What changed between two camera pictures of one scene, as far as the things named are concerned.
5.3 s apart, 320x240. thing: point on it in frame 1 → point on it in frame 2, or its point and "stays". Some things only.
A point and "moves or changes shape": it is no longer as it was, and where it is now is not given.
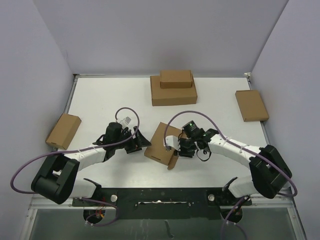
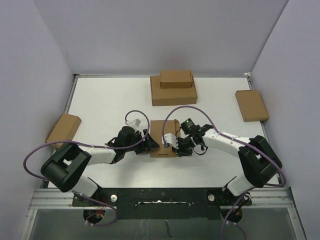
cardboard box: [252, 106] stays
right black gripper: [182, 152] stays
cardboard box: [156, 149] moves or changes shape
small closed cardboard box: [176, 79] stays
